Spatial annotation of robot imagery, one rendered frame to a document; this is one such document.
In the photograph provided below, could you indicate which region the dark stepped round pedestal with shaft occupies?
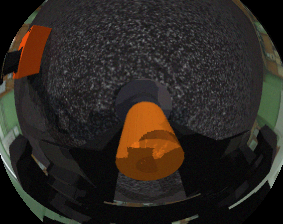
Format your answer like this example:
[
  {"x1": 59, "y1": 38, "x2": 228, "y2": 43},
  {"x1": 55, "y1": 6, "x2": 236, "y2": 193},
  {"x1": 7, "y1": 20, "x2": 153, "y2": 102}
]
[{"x1": 114, "y1": 79, "x2": 173, "y2": 121}]

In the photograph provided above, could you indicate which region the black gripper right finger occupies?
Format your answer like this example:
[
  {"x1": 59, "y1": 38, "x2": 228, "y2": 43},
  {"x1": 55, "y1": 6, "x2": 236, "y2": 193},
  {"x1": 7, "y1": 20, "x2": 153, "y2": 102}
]
[{"x1": 168, "y1": 120, "x2": 251, "y2": 197}]

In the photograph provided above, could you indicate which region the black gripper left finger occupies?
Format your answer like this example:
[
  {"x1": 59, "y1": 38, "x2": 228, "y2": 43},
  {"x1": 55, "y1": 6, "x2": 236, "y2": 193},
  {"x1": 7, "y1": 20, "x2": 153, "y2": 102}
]
[{"x1": 39, "y1": 121, "x2": 125, "y2": 202}]

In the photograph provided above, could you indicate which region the orange cylinder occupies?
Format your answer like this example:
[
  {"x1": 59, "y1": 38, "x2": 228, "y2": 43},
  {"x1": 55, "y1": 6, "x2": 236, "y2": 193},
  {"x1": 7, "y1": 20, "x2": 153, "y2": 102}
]
[{"x1": 116, "y1": 101, "x2": 185, "y2": 181}]

